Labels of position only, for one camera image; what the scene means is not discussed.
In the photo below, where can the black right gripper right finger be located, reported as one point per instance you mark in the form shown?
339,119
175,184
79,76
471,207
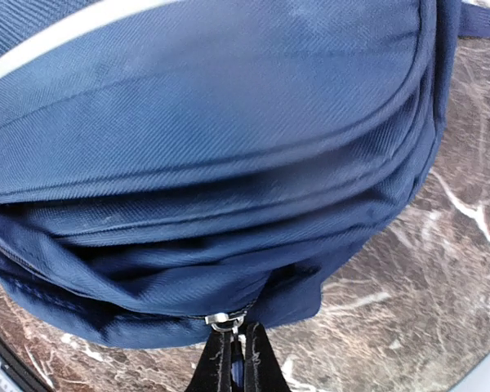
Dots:
262,372

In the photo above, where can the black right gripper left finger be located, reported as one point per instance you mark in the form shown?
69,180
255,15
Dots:
213,372

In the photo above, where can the navy blue student backpack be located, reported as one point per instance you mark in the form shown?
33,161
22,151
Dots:
163,163

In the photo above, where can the black front table rail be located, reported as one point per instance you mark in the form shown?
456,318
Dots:
15,374

